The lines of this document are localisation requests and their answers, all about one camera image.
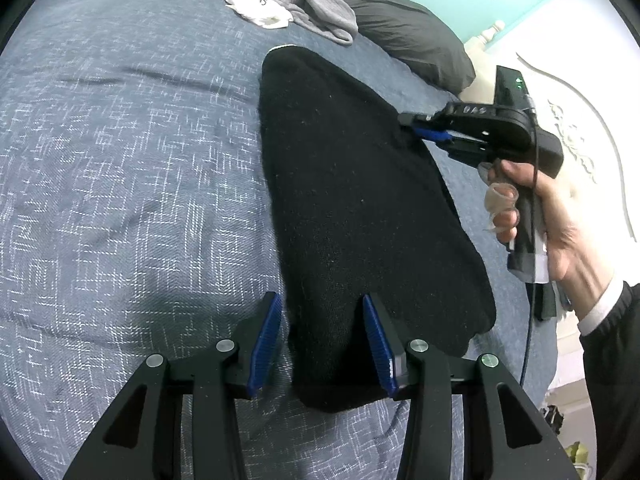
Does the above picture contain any black sweater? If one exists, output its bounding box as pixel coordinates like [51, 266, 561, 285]
[260, 45, 497, 413]

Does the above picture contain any cream tufted headboard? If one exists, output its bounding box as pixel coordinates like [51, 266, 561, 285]
[457, 20, 640, 311]

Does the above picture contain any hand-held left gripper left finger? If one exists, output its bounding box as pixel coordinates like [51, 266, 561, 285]
[62, 291, 283, 480]

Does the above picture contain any person's right hand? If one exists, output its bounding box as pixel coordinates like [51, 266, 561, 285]
[481, 158, 628, 323]

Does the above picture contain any dark grey long pillow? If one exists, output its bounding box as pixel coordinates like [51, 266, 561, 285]
[320, 0, 477, 93]

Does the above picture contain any white garment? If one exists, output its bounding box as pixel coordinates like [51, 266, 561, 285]
[222, 0, 296, 30]

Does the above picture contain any bed with blue sheet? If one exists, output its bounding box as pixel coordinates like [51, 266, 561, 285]
[0, 0, 558, 480]

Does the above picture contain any grey sweatshirt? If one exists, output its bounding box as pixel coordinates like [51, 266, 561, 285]
[185, 0, 359, 47]

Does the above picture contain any black cable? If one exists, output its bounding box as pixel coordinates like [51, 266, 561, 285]
[520, 85, 543, 391]

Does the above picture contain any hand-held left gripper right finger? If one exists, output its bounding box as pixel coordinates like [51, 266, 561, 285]
[361, 294, 573, 480]

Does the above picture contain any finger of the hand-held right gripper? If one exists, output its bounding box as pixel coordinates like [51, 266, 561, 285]
[398, 111, 452, 129]
[413, 127, 468, 155]

